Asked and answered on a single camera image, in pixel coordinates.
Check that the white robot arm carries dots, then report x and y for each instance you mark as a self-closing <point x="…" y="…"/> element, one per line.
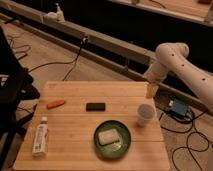
<point x="173" y="57"/>

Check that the black chair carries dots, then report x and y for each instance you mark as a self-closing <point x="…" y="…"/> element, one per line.
<point x="17" y="87"/>

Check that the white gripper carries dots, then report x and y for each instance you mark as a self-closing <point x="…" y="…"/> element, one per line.
<point x="156" y="73"/>

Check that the orange marker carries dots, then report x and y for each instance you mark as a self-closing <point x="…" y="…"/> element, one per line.
<point x="54" y="104"/>

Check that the white glue bottle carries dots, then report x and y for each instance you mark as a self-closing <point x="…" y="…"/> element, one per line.
<point x="39" y="144"/>

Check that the green plate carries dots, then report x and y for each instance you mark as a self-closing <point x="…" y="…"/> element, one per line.
<point x="116" y="149"/>

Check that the long wooden rail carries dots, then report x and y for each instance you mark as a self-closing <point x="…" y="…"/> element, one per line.
<point x="106" y="42"/>

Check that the blue power box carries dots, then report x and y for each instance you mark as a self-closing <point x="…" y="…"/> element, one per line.
<point x="178" y="108"/>

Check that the wooden table board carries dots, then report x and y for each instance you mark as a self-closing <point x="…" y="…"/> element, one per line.
<point x="69" y="145"/>

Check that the white clamp on rail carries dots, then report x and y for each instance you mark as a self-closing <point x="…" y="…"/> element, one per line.
<point x="58" y="15"/>

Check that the black eraser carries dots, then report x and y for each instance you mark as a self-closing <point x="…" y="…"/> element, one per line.
<point x="95" y="107"/>

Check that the white sponge block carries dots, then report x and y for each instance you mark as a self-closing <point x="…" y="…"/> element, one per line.
<point x="108" y="136"/>

